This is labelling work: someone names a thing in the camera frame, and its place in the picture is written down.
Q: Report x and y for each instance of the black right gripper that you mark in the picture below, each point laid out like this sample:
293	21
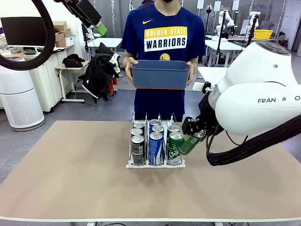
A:
210	115

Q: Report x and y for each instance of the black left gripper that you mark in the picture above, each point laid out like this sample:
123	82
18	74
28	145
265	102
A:
65	2

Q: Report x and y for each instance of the green Chilsung cider can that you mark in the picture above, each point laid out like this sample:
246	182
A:
173	128
172	150
196	142

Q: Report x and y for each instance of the blue Pocari Sweat can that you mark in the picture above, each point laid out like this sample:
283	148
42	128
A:
156	150
155	122
157	128

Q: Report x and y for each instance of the black beverage can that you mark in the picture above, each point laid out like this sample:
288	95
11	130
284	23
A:
138	131
137	150
139	124

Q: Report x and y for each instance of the blue plastic bin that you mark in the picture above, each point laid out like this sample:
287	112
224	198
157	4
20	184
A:
160	75

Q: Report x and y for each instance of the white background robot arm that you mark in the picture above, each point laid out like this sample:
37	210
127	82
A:
255	17
229	22
132	7

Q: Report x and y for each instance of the person's left forearm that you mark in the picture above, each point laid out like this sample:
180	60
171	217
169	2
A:
194	60

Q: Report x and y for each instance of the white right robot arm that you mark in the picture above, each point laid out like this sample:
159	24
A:
258	113

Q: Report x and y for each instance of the person's right forearm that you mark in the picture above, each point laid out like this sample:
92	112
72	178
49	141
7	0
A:
127	60

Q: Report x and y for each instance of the person's left hand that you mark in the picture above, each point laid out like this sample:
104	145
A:
191	70

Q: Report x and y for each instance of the person's right hand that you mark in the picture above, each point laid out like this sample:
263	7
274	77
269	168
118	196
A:
129	69

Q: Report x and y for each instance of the brown cardboard box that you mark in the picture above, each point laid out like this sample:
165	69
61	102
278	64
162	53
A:
60	26
61	43
60	37
67	33

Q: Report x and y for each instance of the small white box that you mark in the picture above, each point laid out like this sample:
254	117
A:
69	41

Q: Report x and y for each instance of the white lab table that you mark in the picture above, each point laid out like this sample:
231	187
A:
223	46
110	42

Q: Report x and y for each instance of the black bag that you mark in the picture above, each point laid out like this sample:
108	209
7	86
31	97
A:
73	61

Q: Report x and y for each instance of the white cloth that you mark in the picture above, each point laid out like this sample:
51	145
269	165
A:
116	62

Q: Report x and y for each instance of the black jacket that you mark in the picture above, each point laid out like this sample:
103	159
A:
98	70

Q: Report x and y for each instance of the small white rolling table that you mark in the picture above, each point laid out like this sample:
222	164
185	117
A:
60	68

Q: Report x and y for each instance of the white side table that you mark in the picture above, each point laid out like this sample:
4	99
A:
211	75

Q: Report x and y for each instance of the black chair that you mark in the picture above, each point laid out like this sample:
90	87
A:
79	77

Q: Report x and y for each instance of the blue plate green contents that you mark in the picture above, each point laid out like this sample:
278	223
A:
30	51

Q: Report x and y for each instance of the black computer monitor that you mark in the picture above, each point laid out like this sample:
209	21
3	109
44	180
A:
18	30

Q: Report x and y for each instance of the red cloth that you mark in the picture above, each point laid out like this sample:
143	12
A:
114	82

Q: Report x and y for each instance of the person in blue shirt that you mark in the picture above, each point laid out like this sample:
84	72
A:
164	23

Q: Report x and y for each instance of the black face mask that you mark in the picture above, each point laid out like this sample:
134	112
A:
168	1

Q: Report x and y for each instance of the white desk cabinet wood top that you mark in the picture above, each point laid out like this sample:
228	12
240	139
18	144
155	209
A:
44	89

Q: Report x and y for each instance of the black tripod pole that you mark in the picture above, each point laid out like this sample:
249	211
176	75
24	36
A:
221	38
252	30

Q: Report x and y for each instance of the white cylindrical air purifier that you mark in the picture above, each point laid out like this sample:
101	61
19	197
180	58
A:
18	99

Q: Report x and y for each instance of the white hanging paper sign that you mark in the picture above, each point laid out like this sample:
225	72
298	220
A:
235	5
200	4
216	6

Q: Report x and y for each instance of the yellow plastic crate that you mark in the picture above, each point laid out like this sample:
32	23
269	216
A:
263	34

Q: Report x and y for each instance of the wooden shelf table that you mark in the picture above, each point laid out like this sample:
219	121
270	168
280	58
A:
270	40

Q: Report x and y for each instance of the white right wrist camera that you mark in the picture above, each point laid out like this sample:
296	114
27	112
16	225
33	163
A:
198	86

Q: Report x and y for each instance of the black camera stand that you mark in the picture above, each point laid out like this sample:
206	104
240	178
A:
209	9

